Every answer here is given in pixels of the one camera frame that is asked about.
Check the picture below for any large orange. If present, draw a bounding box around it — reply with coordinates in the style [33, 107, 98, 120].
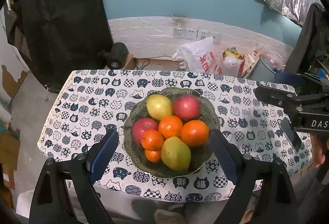
[181, 120, 209, 147]

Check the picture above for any red paper bag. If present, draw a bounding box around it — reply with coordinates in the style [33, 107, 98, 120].
[221, 47, 247, 77]

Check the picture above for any black hanging cloth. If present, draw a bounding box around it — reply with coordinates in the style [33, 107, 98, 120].
[8, 0, 114, 86]

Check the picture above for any medium orange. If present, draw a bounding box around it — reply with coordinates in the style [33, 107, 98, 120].
[158, 115, 184, 140]

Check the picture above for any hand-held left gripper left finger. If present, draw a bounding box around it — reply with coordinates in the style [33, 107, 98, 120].
[29, 129, 120, 224]

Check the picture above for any cat-print tablecloth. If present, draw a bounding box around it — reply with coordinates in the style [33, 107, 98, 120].
[37, 69, 313, 202]

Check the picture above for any grey hanging jacket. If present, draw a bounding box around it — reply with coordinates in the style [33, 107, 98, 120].
[284, 2, 329, 75]

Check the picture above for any green glass plate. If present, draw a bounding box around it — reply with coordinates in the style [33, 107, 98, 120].
[123, 87, 221, 179]

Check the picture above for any white plastic bag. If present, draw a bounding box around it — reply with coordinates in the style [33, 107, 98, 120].
[172, 37, 224, 75]

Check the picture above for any red apple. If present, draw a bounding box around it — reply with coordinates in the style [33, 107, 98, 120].
[132, 118, 159, 145]
[172, 95, 201, 120]

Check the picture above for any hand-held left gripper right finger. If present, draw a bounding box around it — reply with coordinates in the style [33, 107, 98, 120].
[209, 129, 298, 224]

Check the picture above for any small orange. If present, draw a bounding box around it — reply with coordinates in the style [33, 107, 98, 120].
[145, 149, 162, 163]
[141, 130, 164, 151]

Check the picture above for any person's right hand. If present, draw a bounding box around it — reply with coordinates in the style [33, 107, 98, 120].
[311, 134, 329, 168]

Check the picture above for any yellow pear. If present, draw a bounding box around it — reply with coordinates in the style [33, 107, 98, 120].
[161, 136, 192, 172]
[146, 95, 174, 122]

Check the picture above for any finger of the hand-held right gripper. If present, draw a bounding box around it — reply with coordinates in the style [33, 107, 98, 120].
[275, 72, 329, 95]
[254, 85, 329, 118]

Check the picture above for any black cable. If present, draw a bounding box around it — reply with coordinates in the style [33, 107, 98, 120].
[135, 56, 178, 69]

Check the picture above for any black round device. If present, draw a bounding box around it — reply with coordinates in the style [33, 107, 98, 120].
[98, 42, 129, 70]

